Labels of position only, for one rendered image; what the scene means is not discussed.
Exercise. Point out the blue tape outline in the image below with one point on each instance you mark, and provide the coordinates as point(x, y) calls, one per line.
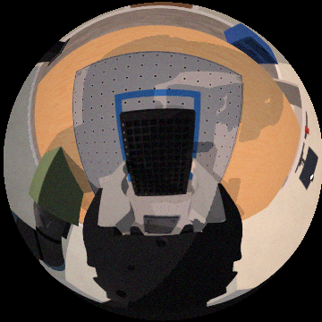
point(159, 92)

